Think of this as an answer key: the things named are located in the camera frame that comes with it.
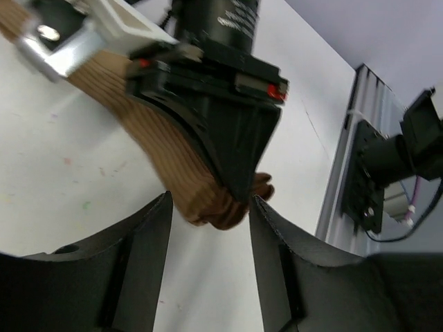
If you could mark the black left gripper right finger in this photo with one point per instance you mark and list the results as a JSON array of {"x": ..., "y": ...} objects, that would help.
[{"x": 305, "y": 284}]

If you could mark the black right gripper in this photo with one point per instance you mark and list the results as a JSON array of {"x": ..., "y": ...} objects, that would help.
[{"x": 229, "y": 135}]

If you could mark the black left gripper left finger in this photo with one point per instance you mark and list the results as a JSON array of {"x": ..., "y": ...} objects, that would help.
[{"x": 109, "y": 281}]

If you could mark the tan ribbed sock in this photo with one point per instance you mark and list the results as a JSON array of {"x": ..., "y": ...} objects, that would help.
[{"x": 111, "y": 78}]

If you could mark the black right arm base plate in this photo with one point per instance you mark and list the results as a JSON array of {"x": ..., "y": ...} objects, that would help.
[{"x": 362, "y": 199}]

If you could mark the aluminium frame rail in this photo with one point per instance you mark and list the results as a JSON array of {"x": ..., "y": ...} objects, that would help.
[{"x": 372, "y": 100}]

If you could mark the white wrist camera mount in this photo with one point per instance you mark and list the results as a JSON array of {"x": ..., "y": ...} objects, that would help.
[{"x": 60, "y": 36}]

